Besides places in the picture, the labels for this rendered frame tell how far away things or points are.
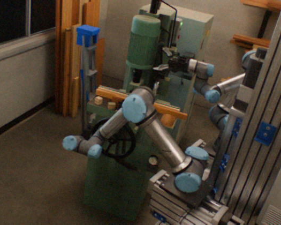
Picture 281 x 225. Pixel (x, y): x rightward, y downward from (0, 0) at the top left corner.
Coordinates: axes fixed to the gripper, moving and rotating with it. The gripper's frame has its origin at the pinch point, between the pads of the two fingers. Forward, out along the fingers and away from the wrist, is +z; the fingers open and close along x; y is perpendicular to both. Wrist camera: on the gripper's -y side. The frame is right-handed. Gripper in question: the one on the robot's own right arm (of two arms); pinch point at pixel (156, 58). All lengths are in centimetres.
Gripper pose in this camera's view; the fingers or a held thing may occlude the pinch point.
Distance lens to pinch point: 201.6
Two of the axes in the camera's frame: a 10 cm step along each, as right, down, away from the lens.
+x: -3.2, 9.0, -3.1
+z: -9.4, -2.7, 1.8
